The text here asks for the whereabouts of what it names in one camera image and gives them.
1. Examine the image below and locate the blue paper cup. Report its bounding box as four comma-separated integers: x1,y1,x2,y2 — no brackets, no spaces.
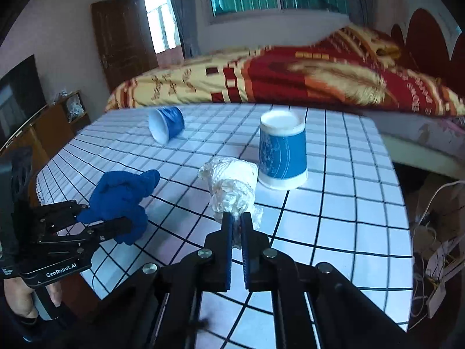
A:
148,106,186,145
258,110,309,191

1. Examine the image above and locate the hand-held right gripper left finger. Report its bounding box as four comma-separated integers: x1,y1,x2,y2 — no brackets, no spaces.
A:
83,211,235,349

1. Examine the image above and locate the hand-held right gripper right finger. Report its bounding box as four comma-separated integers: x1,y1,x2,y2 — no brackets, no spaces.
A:
240,211,407,349

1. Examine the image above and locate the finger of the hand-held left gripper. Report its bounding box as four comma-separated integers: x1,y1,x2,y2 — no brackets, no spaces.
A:
34,200,91,233
36,216,133,253

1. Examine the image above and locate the bed with red yellow blanket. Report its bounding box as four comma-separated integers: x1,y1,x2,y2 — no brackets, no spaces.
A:
105,25,465,117

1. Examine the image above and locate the off-white plastic bag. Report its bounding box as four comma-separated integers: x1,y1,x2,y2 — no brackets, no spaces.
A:
197,156,264,250

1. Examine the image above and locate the person's left hand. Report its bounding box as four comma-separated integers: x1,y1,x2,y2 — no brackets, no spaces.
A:
3,280,63,318

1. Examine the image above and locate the bed mattress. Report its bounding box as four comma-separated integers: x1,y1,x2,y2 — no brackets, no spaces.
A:
363,111,465,161

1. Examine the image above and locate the white cable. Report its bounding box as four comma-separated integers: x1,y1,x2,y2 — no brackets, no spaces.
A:
414,180,465,233

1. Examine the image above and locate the clutter on cabinet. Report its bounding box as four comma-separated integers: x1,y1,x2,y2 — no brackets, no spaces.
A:
54,89,85,122

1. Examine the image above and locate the wooden cabinet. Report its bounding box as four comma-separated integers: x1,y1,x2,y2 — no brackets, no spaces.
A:
0,91,91,197

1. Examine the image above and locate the blue cloth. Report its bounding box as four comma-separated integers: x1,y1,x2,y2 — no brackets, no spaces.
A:
76,169,161,246

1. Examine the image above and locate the brown wooden door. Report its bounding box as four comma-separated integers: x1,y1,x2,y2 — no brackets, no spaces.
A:
91,0,158,93

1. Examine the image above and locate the black television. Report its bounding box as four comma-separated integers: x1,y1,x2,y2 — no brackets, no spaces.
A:
0,54,48,153

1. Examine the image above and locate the red scalloped headboard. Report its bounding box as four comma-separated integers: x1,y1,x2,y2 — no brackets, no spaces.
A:
390,7,465,91

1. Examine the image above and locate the white power strip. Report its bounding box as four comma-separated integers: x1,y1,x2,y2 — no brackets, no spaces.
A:
426,282,448,318

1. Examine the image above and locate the white checked tablecloth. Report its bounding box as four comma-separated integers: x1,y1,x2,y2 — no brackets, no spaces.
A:
35,104,415,349

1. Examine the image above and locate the small bright window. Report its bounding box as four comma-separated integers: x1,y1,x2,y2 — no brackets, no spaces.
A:
143,0,182,55

